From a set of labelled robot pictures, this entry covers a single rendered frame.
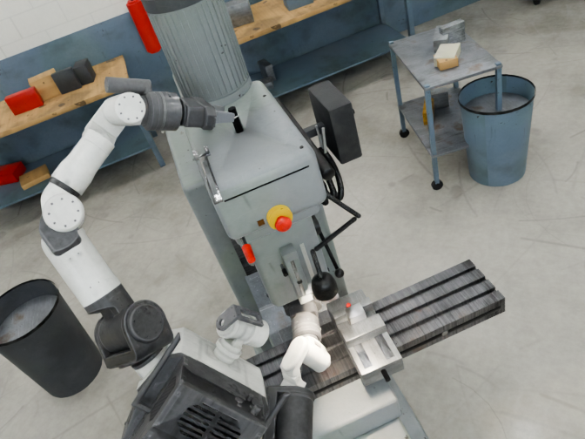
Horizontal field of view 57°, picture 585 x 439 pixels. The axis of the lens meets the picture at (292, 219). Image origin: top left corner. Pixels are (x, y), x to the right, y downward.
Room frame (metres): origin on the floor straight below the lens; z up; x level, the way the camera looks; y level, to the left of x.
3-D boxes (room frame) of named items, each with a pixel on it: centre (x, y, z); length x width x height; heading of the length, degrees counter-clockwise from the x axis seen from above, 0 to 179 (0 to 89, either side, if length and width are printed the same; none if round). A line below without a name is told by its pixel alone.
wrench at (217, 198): (1.06, 0.15, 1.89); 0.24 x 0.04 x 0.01; 5
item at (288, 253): (1.11, 0.04, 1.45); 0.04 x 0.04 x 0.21; 7
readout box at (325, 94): (1.55, -0.25, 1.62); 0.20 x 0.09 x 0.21; 7
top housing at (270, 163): (1.23, 0.06, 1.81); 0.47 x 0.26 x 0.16; 7
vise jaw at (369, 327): (1.18, -0.11, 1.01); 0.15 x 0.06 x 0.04; 95
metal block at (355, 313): (1.23, -0.10, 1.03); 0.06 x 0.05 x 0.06; 95
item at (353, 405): (1.22, 0.05, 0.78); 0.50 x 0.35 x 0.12; 7
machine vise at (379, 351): (1.20, -0.11, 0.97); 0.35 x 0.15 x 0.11; 5
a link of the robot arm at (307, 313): (1.13, 0.07, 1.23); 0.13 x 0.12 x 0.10; 83
